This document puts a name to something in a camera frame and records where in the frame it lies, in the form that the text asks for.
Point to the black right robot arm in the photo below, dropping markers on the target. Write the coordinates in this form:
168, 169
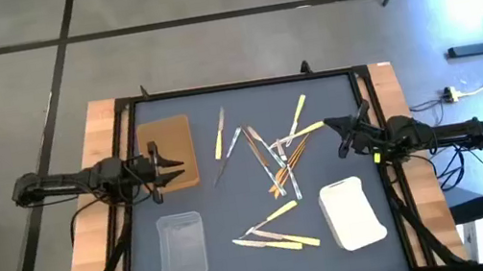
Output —
445, 134

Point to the orange translucent plastic bin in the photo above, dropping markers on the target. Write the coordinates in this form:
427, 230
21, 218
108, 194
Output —
173, 136

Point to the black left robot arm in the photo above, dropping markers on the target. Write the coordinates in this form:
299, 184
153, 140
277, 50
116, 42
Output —
59, 184

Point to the extension socket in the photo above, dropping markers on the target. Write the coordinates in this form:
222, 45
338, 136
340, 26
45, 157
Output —
450, 95

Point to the clear plastic bin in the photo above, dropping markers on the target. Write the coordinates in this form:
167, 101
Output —
182, 249

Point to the gold knife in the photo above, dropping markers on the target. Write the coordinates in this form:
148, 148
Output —
252, 144

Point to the yellow tape tag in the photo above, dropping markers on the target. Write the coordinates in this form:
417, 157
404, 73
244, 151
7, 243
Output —
376, 157

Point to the black aluminium table frame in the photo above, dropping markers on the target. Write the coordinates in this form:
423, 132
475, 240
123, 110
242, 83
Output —
238, 84

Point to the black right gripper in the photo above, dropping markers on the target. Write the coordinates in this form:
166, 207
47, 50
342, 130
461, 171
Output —
368, 135

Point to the white cup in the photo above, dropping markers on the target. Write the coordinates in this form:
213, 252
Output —
351, 215

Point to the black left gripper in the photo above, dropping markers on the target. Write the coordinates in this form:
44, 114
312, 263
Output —
143, 173

